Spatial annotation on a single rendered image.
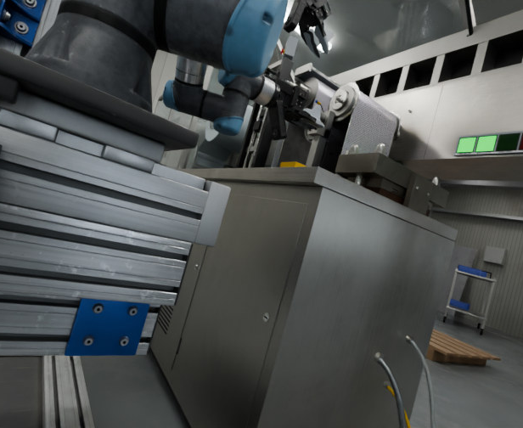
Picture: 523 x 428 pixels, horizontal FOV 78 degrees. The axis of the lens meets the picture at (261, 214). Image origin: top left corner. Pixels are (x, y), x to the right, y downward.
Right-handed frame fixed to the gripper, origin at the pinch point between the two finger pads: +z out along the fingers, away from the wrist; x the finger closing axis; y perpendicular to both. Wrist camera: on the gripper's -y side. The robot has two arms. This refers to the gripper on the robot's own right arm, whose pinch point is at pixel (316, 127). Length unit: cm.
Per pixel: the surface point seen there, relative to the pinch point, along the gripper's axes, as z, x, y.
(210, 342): -14, 4, -74
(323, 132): 8.9, 6.8, 2.6
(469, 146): 45, -25, 9
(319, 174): -15.4, -26.1, -20.7
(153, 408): -16, 28, -109
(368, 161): 9.0, -16.9, -8.8
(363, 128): 20.5, -0.5, 8.1
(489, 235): 770, 266, 88
